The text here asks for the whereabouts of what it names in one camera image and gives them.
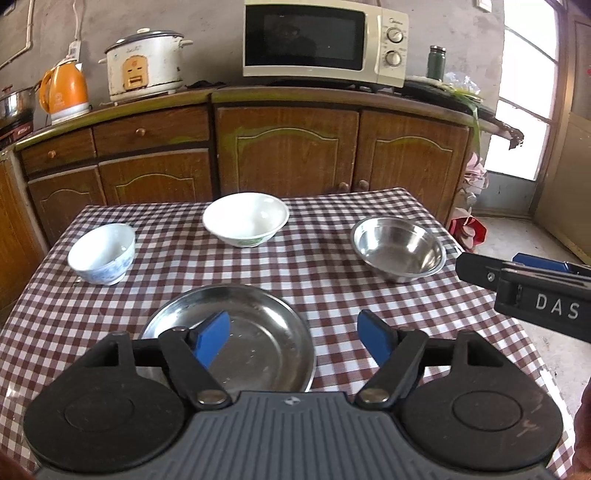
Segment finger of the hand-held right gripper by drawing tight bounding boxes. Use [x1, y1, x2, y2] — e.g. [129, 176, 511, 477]
[512, 252, 591, 278]
[455, 251, 513, 292]

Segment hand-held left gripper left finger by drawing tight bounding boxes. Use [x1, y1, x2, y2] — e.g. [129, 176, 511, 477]
[95, 310, 232, 411]

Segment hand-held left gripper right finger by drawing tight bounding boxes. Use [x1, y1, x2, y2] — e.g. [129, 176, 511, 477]
[353, 309, 502, 411]

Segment large steel plate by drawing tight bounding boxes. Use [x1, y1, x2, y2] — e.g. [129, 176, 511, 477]
[137, 284, 318, 392]

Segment steel bowl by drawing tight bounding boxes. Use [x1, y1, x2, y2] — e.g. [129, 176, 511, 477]
[353, 217, 448, 284]

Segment white bowl with green print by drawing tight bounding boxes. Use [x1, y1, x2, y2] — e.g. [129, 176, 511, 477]
[202, 193, 290, 248]

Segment blue patterned white bowl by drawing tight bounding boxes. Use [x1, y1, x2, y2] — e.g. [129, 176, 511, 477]
[67, 224, 136, 286]

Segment person's right forearm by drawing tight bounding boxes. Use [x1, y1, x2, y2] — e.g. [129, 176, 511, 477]
[575, 381, 591, 464]

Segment red bag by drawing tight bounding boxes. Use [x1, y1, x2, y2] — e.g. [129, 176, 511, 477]
[449, 216, 489, 250]

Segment brown checkered tablecloth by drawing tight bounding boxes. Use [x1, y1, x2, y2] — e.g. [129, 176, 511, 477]
[0, 187, 561, 472]

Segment beige door panel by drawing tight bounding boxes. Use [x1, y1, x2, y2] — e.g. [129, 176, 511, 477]
[534, 108, 591, 266]

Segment pink plastic bag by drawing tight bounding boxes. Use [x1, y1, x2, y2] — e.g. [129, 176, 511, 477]
[455, 154, 488, 208]

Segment green onions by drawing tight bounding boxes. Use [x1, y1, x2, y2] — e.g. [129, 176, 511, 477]
[450, 88, 483, 153]

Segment clear plastic bag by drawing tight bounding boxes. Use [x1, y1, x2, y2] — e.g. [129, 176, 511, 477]
[444, 74, 483, 97]

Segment black flat cooktop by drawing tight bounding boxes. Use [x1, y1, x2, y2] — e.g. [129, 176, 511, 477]
[404, 76, 495, 114]

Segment glass door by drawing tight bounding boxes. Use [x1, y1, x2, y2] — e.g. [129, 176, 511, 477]
[482, 0, 575, 217]

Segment wooden two-door cabinet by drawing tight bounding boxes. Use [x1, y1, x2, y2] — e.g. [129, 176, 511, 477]
[211, 85, 525, 227]

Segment green thermos bottle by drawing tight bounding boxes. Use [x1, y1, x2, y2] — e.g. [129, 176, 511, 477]
[427, 45, 446, 81]

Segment wooden corner cabinet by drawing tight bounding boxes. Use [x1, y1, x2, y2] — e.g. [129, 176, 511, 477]
[0, 148, 51, 319]

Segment white rice cooker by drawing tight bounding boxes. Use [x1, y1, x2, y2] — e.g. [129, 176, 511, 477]
[98, 28, 194, 102]

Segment orange electric kettle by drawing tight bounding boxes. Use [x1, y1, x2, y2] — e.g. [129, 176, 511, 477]
[38, 62, 90, 126]

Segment dark red induction cooker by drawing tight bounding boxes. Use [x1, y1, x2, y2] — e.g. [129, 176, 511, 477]
[0, 121, 35, 144]

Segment cream microwave oven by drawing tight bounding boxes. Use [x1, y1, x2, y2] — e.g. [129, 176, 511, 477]
[243, 0, 411, 88]

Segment steel pot with lid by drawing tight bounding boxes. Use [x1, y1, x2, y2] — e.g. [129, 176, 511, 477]
[0, 85, 40, 127]

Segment white wall pipe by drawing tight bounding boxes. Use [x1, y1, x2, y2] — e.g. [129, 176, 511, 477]
[0, 0, 35, 70]

